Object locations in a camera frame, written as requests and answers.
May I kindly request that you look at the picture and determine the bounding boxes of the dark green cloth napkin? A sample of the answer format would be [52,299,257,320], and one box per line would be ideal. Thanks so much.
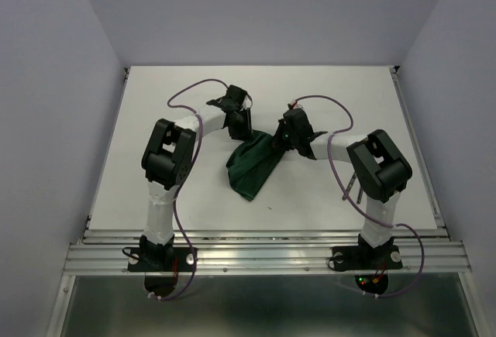
[226,130,286,201]

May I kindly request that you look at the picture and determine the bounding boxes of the steel fork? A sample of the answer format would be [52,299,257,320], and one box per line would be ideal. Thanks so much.
[342,174,357,201]

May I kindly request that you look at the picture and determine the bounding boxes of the steel table knife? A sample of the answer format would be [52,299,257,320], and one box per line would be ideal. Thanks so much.
[356,187,363,204]

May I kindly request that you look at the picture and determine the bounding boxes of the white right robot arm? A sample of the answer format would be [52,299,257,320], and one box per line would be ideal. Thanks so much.
[273,107,412,267]

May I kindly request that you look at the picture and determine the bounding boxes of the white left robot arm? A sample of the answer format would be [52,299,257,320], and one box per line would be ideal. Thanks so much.
[139,85,253,270]

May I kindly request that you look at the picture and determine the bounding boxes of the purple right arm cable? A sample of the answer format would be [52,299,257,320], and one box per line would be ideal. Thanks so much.
[288,95,426,299]

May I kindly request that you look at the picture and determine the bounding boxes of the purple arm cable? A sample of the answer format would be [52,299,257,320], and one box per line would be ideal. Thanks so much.
[146,78,229,301]
[288,95,426,299]

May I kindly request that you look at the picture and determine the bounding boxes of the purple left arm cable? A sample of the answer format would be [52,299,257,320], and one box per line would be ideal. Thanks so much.
[146,78,229,301]

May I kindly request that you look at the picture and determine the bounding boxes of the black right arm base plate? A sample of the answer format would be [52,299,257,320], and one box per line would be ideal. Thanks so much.
[327,236,403,272]

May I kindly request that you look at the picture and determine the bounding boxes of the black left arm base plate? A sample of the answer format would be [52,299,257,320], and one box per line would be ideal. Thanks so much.
[122,236,198,273]

